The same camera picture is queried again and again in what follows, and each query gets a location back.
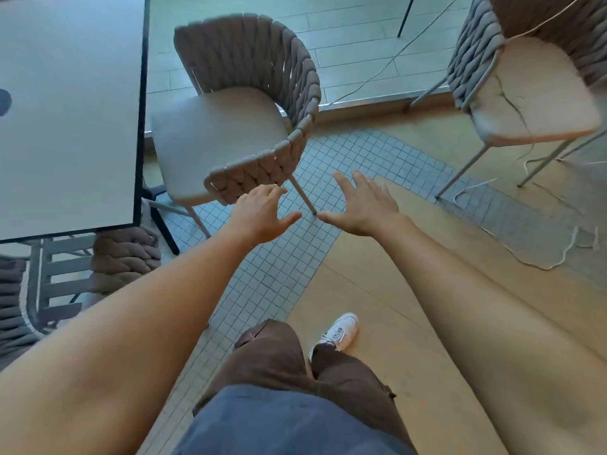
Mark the white shoe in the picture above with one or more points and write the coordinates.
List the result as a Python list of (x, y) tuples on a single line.
[(337, 334)]

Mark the person's left thumb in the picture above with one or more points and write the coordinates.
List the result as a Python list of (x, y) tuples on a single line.
[(286, 220)]

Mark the person's left forearm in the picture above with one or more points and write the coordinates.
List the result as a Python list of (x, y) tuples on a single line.
[(123, 336)]

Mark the person's right hand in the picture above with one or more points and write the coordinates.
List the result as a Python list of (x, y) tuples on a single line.
[(367, 210)]

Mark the brown trousers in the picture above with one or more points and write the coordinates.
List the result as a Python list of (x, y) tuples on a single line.
[(270, 355)]

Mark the person's right middle finger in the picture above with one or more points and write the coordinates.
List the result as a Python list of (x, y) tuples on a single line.
[(364, 181)]

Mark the black pole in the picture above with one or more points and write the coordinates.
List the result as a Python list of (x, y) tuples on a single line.
[(406, 16)]

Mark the black table base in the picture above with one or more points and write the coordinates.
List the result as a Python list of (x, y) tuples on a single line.
[(159, 217)]

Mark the person's right thumb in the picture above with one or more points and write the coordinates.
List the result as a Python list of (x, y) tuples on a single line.
[(333, 219)]

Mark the woven grey chair smooth cushion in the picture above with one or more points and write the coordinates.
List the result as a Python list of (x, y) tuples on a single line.
[(223, 132)]

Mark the dark round object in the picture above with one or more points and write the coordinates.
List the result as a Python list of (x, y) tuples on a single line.
[(4, 102)]

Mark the woven grey chair slatted seat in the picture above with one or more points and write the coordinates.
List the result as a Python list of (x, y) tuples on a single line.
[(118, 260)]

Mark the blue shirt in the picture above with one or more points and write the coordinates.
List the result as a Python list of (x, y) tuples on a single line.
[(284, 421)]

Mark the woven grey chair cracked cushion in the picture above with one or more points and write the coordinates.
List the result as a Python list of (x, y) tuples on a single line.
[(531, 89)]

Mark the person's right forearm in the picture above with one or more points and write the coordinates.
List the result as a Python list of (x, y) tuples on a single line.
[(483, 336)]

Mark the person's left hand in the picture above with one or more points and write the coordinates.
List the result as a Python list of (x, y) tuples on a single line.
[(256, 215)]

